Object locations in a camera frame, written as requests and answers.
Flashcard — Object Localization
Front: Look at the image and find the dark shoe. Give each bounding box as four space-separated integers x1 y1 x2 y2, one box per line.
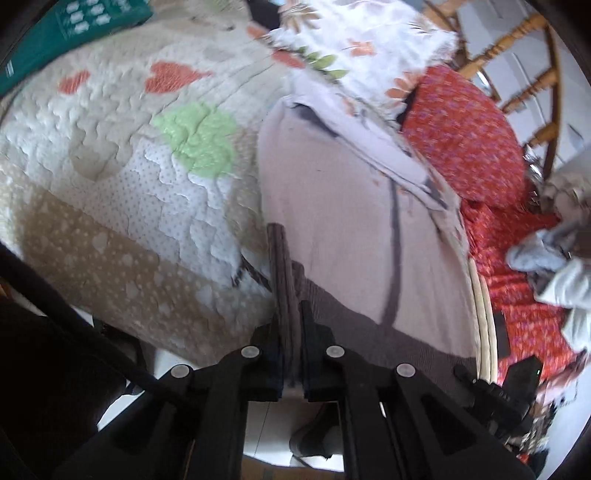
290 405 345 460

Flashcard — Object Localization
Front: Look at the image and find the grey clothes pile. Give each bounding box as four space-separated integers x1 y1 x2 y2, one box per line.
505 148 591 356

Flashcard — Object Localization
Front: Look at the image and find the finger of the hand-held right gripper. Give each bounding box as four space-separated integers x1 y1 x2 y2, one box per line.
455 364 506 418

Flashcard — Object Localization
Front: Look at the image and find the red floral blanket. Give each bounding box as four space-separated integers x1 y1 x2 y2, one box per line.
399 65 583 462

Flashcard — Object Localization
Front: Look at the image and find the floral white pillow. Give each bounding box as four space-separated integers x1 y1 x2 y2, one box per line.
245 0 462 121

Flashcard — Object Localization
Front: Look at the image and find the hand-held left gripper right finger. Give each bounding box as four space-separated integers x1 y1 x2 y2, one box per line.
301 300 536 480

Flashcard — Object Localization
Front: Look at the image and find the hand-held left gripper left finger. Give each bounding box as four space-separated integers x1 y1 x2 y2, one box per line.
53 316 283 480

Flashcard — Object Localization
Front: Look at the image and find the wooden chair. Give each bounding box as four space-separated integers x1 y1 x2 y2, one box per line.
422 0 566 181

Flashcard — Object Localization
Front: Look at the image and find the dark furniture frame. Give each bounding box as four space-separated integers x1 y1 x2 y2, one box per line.
0 240 195 480

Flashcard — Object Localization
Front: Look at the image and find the teal patterned box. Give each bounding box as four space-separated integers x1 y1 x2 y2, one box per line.
0 0 153 95

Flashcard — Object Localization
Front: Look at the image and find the pink cloth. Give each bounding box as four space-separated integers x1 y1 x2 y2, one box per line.
231 95 481 393

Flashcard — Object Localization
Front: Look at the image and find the heart pattern quilt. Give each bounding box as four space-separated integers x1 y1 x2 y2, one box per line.
0 18 499 384

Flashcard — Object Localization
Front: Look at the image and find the pale printed cloth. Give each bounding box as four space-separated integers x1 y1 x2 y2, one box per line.
286 69 467 245

